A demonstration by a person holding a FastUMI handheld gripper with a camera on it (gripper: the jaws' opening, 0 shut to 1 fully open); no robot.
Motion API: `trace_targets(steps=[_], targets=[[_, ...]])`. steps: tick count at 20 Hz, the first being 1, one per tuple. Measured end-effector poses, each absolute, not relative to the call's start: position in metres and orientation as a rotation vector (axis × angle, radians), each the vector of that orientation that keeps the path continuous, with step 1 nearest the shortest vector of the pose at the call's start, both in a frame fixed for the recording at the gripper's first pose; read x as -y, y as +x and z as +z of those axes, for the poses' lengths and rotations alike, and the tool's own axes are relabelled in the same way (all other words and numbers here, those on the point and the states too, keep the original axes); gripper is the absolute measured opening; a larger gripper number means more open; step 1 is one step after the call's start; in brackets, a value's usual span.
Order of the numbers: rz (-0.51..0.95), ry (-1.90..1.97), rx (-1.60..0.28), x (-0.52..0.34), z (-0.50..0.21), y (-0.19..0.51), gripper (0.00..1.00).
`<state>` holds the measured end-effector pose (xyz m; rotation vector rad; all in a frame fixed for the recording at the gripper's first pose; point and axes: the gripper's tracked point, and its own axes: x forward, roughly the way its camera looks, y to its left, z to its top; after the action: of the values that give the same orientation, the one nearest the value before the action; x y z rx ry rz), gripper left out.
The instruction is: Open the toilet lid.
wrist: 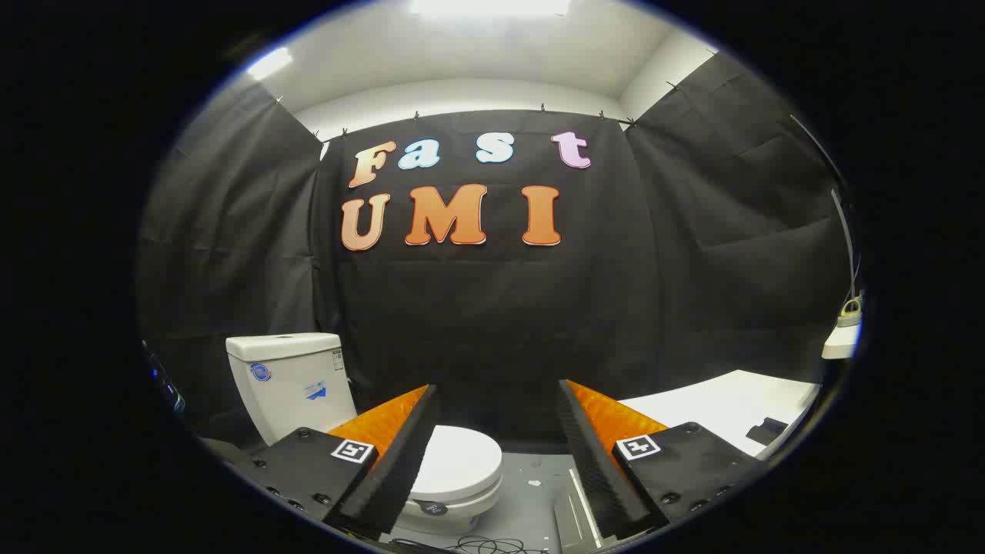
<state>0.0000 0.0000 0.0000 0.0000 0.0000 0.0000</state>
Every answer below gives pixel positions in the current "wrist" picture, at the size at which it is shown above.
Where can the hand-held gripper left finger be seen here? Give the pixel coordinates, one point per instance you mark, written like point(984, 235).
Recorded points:
point(400, 454)

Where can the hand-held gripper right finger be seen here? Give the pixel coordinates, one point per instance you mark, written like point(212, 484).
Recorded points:
point(592, 462)

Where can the white toilet lid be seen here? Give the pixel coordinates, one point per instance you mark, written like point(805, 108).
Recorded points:
point(462, 460)

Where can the white toilet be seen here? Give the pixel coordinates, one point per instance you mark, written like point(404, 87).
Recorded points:
point(288, 385)

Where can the white cabinet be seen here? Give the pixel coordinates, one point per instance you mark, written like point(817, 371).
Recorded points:
point(716, 408)

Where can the black backdrop cloth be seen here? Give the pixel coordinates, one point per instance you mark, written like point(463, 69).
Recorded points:
point(500, 323)

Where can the flat black item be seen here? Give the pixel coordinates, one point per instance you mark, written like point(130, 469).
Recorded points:
point(766, 431)

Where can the small white device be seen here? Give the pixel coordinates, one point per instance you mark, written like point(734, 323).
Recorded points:
point(843, 340)

